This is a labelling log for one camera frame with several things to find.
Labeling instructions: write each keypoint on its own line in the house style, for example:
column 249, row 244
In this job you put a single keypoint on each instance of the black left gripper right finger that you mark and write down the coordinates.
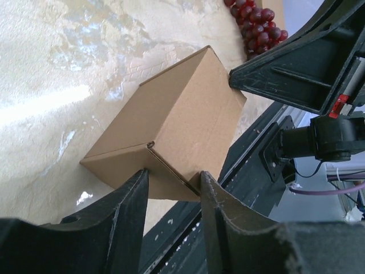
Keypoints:
column 241, row 240

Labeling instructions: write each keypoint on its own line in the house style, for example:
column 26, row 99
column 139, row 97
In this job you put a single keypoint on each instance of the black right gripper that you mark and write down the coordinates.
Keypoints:
column 322, row 72

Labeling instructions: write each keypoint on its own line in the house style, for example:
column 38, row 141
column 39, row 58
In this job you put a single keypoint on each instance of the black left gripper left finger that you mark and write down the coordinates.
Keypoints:
column 104, row 237

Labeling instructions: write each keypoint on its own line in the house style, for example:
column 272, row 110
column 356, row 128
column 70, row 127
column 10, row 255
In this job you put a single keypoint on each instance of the brown cardboard box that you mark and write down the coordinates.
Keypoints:
column 178, row 123

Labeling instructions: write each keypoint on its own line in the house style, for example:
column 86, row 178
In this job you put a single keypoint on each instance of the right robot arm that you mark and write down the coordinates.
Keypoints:
column 327, row 139

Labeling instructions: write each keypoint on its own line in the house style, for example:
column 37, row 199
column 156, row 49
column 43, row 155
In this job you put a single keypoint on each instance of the dark red grape bunch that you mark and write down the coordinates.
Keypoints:
column 261, row 24

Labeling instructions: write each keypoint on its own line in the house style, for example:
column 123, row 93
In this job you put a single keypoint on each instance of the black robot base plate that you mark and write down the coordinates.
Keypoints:
column 176, row 243

